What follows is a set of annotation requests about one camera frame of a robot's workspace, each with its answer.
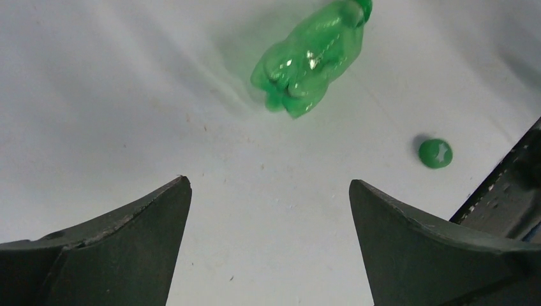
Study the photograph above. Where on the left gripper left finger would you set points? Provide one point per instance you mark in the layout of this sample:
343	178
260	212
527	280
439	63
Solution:
124	257

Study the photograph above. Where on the green bottle cap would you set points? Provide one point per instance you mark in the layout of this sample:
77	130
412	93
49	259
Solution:
435	153

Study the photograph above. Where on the green plastic bottle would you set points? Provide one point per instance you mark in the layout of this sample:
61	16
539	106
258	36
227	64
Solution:
295	73

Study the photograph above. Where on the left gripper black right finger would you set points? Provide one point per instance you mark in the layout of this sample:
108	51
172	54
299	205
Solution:
412	257

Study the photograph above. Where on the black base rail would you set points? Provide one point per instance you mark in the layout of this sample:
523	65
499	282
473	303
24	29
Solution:
507	203

